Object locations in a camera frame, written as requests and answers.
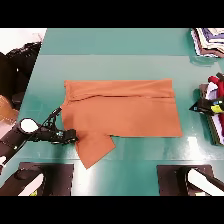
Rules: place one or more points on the white garment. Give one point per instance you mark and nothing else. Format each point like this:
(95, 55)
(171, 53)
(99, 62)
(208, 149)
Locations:
(212, 90)

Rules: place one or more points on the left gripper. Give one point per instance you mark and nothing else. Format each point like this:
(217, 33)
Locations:
(70, 136)

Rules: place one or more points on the black garment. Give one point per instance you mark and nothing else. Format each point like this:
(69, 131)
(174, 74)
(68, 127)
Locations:
(21, 70)

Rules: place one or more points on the red garment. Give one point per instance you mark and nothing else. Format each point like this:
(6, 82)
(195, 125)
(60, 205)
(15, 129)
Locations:
(217, 83)

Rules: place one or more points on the heap of clothes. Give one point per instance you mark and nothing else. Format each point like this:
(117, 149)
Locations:
(210, 43)

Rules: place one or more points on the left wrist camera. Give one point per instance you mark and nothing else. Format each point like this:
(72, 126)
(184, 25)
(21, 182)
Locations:
(54, 114)

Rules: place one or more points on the black mounting plate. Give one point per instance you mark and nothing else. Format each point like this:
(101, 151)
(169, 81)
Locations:
(166, 180)
(63, 180)

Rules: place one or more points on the orange T-shirt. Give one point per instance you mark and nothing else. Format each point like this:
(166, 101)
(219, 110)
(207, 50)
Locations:
(123, 110)

